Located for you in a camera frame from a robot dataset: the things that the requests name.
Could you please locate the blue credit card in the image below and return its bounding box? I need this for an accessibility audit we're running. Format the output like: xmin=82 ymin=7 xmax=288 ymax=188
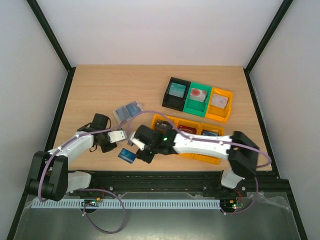
xmin=118 ymin=148 xmax=136 ymax=164

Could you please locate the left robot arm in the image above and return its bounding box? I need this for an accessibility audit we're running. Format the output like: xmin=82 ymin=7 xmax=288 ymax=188
xmin=25 ymin=113 xmax=126 ymax=202

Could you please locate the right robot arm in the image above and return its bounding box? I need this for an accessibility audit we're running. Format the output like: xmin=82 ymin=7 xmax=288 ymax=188
xmin=129 ymin=125 xmax=260 ymax=196

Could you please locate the black VIP card stack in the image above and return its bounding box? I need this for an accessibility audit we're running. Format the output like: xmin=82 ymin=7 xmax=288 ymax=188
xmin=154 ymin=119 xmax=173 ymax=133

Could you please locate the red VIP card stack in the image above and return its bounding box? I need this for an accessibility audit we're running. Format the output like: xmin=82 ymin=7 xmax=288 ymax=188
xmin=178 ymin=125 xmax=197 ymax=134

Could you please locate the blue VIP card stack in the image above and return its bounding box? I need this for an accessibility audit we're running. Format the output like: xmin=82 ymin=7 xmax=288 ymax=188
xmin=201 ymin=130 xmax=220 ymax=137

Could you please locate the teal card stack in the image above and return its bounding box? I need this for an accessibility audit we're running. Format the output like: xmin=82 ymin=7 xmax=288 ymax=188
xmin=168 ymin=82 xmax=186 ymax=98

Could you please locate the red white card stack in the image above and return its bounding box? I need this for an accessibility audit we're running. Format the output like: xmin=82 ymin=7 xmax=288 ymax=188
xmin=189 ymin=88 xmax=207 ymax=103

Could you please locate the yellow bin lower left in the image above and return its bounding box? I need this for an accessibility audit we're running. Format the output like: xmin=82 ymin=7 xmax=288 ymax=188
xmin=151 ymin=114 xmax=168 ymax=132

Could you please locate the yellow bin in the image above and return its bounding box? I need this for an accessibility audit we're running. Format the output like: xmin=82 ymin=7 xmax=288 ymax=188
xmin=174 ymin=118 xmax=201 ymax=135
xmin=151 ymin=114 xmax=168 ymax=132
xmin=204 ymin=87 xmax=233 ymax=123
xmin=193 ymin=123 xmax=224 ymax=165

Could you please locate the yellow bin lower middle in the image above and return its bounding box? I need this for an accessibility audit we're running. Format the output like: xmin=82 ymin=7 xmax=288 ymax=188
xmin=174 ymin=118 xmax=201 ymax=135

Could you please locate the yellow bin lower right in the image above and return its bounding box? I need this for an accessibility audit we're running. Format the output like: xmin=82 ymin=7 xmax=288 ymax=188
xmin=193 ymin=123 xmax=224 ymax=165

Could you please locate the black bin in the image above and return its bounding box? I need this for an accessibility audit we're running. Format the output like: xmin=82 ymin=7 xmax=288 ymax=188
xmin=162 ymin=77 xmax=191 ymax=112

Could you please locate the green bin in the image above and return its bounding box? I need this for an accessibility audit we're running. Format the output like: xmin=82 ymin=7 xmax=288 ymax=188
xmin=183 ymin=82 xmax=212 ymax=117

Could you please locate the yellow bin upper right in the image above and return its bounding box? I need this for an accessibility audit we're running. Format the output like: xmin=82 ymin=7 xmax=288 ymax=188
xmin=204 ymin=87 xmax=233 ymax=123

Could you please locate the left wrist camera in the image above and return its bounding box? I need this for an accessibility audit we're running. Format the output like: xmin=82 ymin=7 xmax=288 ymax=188
xmin=107 ymin=130 xmax=127 ymax=144

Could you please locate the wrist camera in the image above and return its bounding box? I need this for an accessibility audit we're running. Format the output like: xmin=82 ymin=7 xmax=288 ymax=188
xmin=128 ymin=132 xmax=145 ymax=151
xmin=107 ymin=130 xmax=127 ymax=144

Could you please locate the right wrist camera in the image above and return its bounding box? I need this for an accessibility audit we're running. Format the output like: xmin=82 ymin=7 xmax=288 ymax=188
xmin=128 ymin=132 xmax=145 ymax=151

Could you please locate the white slotted cable duct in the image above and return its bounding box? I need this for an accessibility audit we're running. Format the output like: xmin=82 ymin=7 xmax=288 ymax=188
xmin=31 ymin=199 xmax=221 ymax=210

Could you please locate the black frame post left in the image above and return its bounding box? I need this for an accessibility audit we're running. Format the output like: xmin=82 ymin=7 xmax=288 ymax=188
xmin=26 ymin=0 xmax=76 ymax=73

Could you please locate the black frame post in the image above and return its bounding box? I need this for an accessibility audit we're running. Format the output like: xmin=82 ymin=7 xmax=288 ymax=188
xmin=244 ymin=0 xmax=295 ymax=73
xmin=26 ymin=0 xmax=76 ymax=73

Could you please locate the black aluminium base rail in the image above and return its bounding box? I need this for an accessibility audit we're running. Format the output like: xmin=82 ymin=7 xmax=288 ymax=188
xmin=67 ymin=170 xmax=293 ymax=198

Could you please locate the black frame post right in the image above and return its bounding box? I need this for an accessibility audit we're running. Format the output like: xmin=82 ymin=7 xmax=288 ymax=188
xmin=244 ymin=0 xmax=295 ymax=73

